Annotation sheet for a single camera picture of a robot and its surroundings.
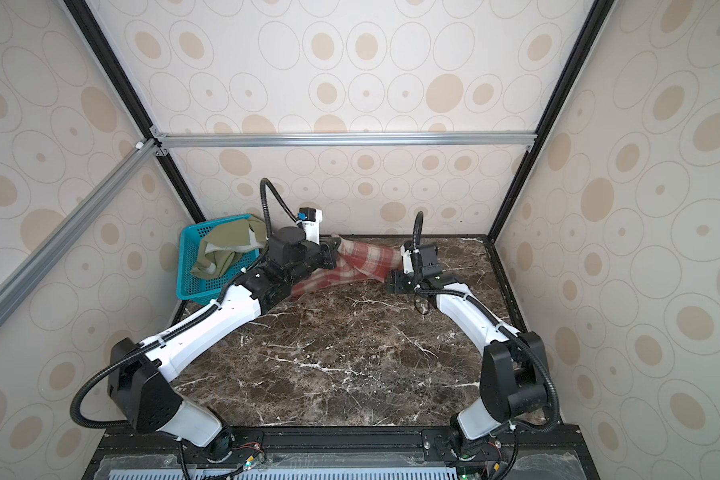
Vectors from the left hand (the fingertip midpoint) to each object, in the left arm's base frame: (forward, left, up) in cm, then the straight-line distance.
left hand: (349, 236), depth 73 cm
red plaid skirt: (-1, -1, -8) cm, 8 cm away
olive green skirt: (+16, +46, -24) cm, 54 cm away
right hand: (+1, -14, -19) cm, 23 cm away
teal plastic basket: (+1, +49, -26) cm, 56 cm away
